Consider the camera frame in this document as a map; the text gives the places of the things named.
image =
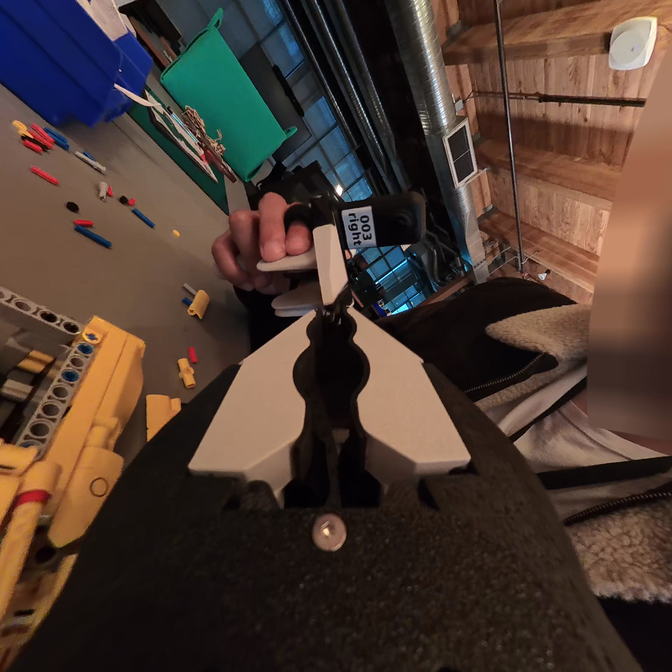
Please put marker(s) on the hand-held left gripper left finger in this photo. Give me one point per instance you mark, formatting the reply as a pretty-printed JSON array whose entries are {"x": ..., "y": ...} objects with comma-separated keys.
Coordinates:
[{"x": 246, "y": 420}]

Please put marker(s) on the grey desk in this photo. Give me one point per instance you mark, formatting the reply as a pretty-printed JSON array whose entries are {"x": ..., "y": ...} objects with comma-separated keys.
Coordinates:
[{"x": 173, "y": 262}]

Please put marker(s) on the white ceiling access point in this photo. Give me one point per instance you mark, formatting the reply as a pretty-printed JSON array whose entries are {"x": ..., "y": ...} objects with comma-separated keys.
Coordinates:
[{"x": 632, "y": 42}]

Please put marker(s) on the black wall screen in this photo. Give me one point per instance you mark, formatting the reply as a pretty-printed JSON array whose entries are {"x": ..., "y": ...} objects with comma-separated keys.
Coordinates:
[{"x": 278, "y": 73}]

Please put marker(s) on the small wooden model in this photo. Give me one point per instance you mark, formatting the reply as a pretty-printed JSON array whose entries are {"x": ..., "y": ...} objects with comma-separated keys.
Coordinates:
[{"x": 207, "y": 136}]

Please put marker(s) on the yellow toy car model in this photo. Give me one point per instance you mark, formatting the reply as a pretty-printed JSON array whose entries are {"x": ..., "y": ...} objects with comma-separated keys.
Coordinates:
[{"x": 68, "y": 446}]

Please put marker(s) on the yellow toy panel piece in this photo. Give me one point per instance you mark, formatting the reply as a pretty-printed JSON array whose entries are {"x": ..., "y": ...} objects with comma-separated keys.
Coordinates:
[{"x": 162, "y": 414}]

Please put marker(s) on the black ceiling pipe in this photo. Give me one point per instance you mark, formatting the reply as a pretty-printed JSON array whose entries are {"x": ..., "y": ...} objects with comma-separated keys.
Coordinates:
[{"x": 509, "y": 131}]

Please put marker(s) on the person's right hand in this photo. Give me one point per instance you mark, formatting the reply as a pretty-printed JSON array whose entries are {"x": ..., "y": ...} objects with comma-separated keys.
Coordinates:
[{"x": 246, "y": 246}]

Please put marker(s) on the white air vent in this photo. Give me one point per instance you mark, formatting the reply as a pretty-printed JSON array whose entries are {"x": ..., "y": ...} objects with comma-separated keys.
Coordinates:
[{"x": 460, "y": 151}]

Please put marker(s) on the person's fleece-lined jacket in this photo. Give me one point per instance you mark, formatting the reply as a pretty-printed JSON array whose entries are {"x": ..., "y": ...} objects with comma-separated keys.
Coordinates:
[{"x": 603, "y": 525}]

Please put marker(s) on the silver ventilation duct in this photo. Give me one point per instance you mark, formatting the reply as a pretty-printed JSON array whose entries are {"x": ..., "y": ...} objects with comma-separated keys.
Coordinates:
[{"x": 435, "y": 94}]

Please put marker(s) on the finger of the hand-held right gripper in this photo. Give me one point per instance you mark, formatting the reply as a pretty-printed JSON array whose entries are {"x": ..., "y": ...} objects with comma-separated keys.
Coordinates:
[{"x": 330, "y": 262}]

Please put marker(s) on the short yellow toy connector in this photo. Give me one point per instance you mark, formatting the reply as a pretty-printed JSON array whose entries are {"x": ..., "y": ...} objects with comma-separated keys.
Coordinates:
[
  {"x": 186, "y": 374},
  {"x": 198, "y": 304}
]

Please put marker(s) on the dark green mat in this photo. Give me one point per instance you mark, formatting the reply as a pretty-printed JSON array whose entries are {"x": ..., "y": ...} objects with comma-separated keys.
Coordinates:
[{"x": 173, "y": 152}]

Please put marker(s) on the blue plastic bin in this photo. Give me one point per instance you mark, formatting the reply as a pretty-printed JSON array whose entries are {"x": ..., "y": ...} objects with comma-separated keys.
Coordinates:
[{"x": 63, "y": 57}]

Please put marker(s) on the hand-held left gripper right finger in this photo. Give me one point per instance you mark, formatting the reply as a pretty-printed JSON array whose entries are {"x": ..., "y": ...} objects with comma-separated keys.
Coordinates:
[{"x": 409, "y": 420}]

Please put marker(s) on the green plastic bin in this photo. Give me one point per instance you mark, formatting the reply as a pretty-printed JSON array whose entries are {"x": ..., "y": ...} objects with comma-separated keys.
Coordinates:
[{"x": 225, "y": 94}]

